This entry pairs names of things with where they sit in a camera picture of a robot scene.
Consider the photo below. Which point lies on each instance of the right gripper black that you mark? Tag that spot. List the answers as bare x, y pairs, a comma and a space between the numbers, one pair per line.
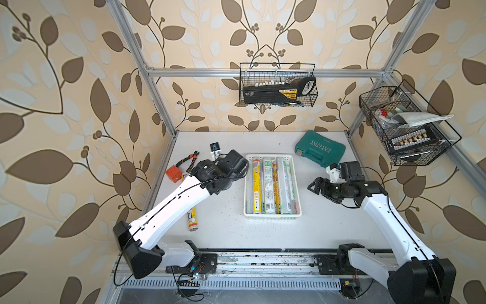
324, 190

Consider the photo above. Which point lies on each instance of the yellow red-end wrap roll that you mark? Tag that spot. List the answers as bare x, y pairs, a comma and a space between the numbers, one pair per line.
192, 220

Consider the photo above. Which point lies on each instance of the white plastic perforated basket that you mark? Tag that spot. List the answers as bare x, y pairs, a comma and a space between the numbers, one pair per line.
273, 157

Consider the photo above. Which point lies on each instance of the white green wrap roll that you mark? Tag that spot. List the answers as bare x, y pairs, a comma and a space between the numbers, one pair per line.
293, 190

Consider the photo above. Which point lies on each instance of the yellow wrap roll group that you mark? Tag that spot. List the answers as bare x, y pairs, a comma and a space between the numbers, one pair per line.
276, 191

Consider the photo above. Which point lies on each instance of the white text wrap roll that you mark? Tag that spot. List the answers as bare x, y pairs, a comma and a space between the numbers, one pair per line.
284, 186

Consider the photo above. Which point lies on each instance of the green red-cap wrap roll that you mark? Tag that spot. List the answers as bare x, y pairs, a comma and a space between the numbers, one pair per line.
249, 189

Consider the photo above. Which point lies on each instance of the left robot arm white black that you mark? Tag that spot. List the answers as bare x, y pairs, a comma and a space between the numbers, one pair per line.
138, 241

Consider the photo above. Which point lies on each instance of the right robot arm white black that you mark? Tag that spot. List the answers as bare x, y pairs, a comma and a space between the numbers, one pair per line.
419, 275

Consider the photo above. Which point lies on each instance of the socket set in right basket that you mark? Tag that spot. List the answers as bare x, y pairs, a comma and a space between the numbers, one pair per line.
412, 140

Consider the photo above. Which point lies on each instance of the white paper in right basket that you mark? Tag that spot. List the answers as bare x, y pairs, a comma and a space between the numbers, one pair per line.
414, 119

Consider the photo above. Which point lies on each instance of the black yellow tool in basket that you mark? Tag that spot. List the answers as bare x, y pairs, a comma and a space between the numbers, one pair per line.
295, 92

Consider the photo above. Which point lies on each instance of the red black pliers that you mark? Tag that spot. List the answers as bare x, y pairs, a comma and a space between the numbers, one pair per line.
192, 157

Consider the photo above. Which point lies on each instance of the orange red cube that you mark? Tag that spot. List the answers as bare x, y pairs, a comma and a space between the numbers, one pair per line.
174, 174

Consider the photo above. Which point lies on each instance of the green plastic tool case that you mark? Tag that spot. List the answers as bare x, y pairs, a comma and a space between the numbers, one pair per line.
319, 149

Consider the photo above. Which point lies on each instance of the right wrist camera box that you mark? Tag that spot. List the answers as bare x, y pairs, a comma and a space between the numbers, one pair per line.
346, 172

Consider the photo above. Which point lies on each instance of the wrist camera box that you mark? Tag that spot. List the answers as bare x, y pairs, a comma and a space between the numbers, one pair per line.
215, 150
346, 172

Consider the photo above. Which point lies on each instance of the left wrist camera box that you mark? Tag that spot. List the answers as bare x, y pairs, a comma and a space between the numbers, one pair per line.
215, 150

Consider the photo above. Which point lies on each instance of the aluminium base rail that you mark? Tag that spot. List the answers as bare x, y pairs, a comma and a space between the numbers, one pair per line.
268, 262

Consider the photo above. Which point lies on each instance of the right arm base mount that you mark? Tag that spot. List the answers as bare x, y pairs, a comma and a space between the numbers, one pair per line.
327, 266

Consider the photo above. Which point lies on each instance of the right wall wire basket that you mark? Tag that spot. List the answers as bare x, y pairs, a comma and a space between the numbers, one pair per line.
381, 104

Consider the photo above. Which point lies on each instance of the wall wire basket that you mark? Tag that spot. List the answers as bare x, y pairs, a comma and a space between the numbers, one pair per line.
381, 104
251, 73

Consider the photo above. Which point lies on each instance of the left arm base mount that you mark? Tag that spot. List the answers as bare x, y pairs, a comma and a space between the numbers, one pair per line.
184, 263

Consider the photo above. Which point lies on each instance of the back wall wire basket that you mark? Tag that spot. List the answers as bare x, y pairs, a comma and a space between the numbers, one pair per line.
251, 73

